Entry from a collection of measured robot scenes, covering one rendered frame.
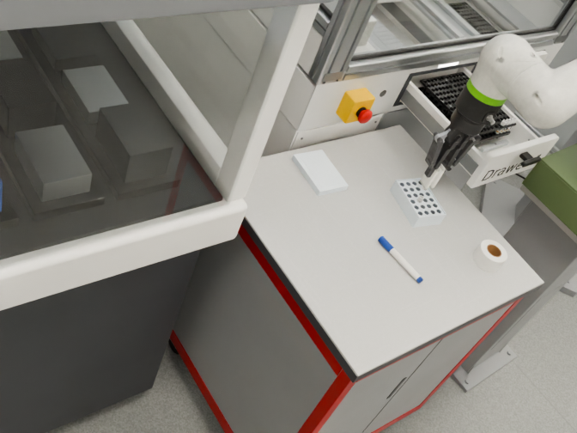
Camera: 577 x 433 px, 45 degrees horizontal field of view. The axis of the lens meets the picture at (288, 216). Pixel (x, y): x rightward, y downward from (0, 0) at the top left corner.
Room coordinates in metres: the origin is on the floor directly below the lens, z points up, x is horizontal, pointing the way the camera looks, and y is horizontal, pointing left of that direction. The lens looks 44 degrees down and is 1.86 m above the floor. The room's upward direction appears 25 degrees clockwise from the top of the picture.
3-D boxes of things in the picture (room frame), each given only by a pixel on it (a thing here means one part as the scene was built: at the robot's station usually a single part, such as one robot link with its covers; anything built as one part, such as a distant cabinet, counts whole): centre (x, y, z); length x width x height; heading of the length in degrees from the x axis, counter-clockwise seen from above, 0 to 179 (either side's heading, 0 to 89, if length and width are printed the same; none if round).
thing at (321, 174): (1.32, -0.02, 0.77); 0.13 x 0.09 x 0.02; 48
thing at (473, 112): (1.40, -0.28, 1.07); 0.12 x 0.09 x 0.06; 40
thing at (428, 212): (1.36, -0.27, 0.78); 0.12 x 0.08 x 0.04; 40
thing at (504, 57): (1.40, -0.28, 1.17); 0.13 x 0.11 x 0.14; 47
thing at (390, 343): (1.25, -0.21, 0.38); 0.62 x 0.58 x 0.76; 142
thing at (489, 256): (1.29, -0.48, 0.78); 0.07 x 0.07 x 0.04
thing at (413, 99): (1.70, -0.30, 0.86); 0.40 x 0.26 x 0.06; 52
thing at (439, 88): (1.69, -0.31, 0.87); 0.22 x 0.18 x 0.06; 52
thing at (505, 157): (1.57, -0.47, 0.87); 0.29 x 0.02 x 0.11; 142
